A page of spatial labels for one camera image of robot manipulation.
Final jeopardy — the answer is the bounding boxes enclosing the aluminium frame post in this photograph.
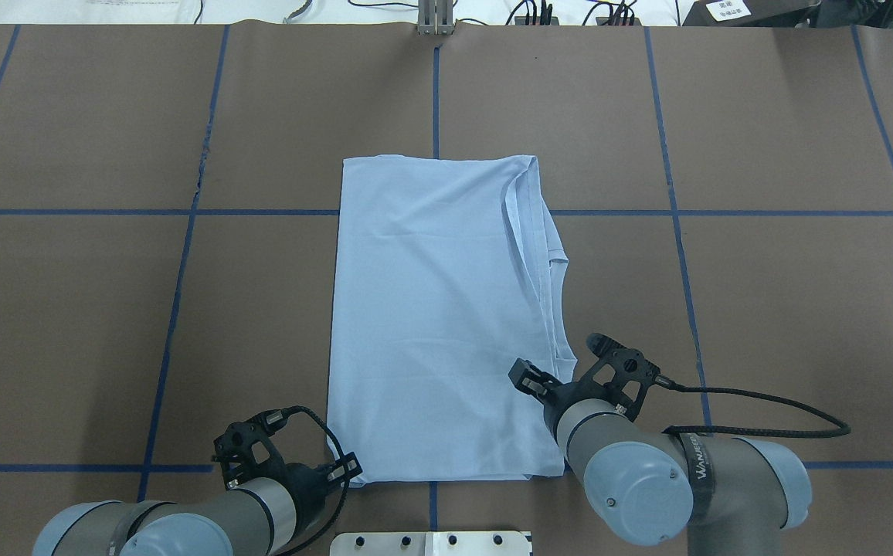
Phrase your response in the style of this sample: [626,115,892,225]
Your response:
[416,0,456,36]

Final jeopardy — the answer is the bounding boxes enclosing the black power adapter box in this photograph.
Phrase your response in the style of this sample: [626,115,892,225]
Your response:
[681,1,821,28]

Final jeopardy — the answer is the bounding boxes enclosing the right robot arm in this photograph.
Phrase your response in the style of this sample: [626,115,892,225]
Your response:
[508,359,813,555]

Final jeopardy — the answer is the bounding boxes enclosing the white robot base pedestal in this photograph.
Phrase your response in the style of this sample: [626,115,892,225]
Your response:
[329,531,534,555]

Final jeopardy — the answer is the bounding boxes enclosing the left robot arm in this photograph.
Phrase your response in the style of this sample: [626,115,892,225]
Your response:
[32,453,361,555]

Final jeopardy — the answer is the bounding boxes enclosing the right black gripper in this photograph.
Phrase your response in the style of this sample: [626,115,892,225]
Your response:
[508,358,594,425]

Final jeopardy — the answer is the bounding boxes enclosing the light blue t-shirt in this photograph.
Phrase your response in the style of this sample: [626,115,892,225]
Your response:
[326,154,576,488]

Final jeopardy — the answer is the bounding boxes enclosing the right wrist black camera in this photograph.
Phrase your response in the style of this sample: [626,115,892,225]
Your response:
[577,332,677,422]

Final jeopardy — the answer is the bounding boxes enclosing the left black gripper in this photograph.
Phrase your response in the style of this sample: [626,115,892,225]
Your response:
[285,456,362,534]

